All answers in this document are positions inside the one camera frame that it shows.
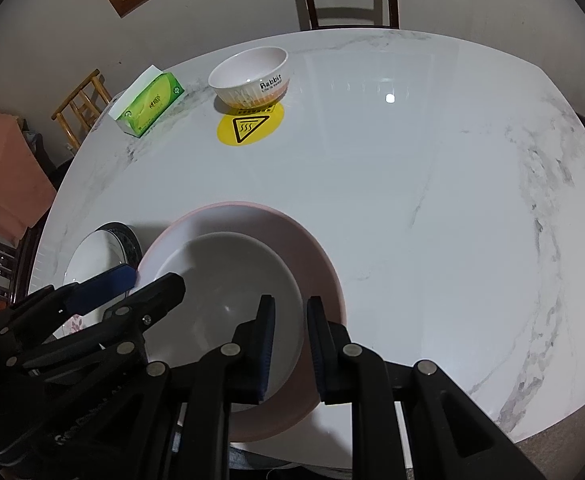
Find pink bowl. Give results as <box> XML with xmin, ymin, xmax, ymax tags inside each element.
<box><xmin>135</xmin><ymin>200</ymin><xmax>349</xmax><ymax>443</ymax></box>

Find white bowl blue base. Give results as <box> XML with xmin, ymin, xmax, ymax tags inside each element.
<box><xmin>140</xmin><ymin>232</ymin><xmax>302</xmax><ymax>399</ymax></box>

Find white plate pink flowers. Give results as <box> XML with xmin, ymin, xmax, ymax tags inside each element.
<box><xmin>51</xmin><ymin>228</ymin><xmax>134</xmax><ymax>340</ymax></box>

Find white bowl orange base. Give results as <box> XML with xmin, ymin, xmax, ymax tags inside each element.
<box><xmin>208</xmin><ymin>47</ymin><xmax>290</xmax><ymax>110</ymax></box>

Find large blue floral plate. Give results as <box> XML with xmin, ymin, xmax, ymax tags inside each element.
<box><xmin>99</xmin><ymin>222</ymin><xmax>143</xmax><ymax>269</ymax></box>

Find dark wooden bench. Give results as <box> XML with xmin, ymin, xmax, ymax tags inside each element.
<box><xmin>0</xmin><ymin>212</ymin><xmax>48</xmax><ymax>313</ymax></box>

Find pink cloth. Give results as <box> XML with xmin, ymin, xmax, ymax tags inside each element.
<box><xmin>0</xmin><ymin>114</ymin><xmax>56</xmax><ymax>245</ymax></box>

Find bamboo chair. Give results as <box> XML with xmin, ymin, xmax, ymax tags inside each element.
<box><xmin>50</xmin><ymin>70</ymin><xmax>112</xmax><ymax>154</ymax></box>

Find yellow hot warning sticker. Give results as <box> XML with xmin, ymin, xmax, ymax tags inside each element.
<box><xmin>216</xmin><ymin>103</ymin><xmax>285</xmax><ymax>148</ymax></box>

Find green tissue box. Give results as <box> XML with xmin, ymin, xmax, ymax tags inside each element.
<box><xmin>108</xmin><ymin>65</ymin><xmax>184</xmax><ymax>138</ymax></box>

